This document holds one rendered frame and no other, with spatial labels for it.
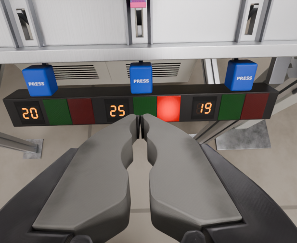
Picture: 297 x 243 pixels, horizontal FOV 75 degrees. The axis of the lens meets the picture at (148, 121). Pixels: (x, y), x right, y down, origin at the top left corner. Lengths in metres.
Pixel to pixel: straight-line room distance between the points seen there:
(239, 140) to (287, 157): 0.22
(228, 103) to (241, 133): 0.74
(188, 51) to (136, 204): 0.77
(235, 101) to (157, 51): 0.12
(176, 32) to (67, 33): 0.11
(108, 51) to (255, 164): 0.90
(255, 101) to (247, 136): 0.74
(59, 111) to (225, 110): 0.21
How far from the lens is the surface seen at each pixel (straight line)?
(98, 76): 0.89
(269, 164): 1.04
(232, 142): 0.97
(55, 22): 0.23
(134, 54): 0.19
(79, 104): 0.26
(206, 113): 0.26
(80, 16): 0.22
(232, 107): 0.27
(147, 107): 0.25
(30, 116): 0.29
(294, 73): 0.36
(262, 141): 1.04
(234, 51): 0.21
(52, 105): 0.27
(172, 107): 0.25
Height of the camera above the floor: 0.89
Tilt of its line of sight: 73 degrees down
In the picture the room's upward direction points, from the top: 1 degrees clockwise
